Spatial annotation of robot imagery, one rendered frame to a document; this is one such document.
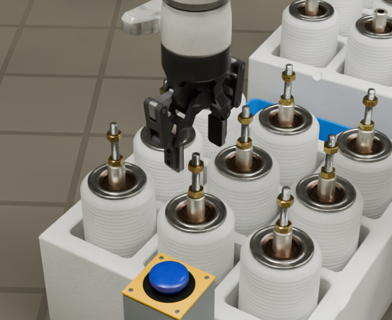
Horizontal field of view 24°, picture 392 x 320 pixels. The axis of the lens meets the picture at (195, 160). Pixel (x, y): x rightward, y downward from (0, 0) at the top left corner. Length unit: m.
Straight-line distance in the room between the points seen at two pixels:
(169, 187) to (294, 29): 0.42
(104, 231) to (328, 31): 0.57
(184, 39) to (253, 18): 1.13
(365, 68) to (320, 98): 0.09
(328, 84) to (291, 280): 0.54
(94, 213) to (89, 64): 0.78
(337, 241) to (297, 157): 0.17
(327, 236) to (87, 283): 0.31
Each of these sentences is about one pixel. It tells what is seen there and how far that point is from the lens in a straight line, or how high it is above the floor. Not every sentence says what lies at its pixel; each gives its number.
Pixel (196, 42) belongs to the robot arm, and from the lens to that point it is 0.95.
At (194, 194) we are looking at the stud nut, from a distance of 1.10.
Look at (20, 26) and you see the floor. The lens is 2.07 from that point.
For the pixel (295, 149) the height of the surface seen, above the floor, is 0.23.
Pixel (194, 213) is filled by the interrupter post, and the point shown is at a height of 0.26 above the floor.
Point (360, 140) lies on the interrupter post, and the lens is 1.24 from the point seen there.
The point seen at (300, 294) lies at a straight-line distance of 1.08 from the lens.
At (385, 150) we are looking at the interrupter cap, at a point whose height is 0.25.
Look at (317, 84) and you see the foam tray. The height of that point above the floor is 0.17.
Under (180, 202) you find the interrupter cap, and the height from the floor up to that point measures 0.25.
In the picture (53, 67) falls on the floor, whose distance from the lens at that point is 1.91.
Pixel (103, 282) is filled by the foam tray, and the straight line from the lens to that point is 1.19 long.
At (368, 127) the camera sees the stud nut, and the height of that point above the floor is 0.29.
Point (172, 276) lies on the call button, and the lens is 0.94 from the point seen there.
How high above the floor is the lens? 0.98
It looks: 37 degrees down
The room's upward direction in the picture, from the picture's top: straight up
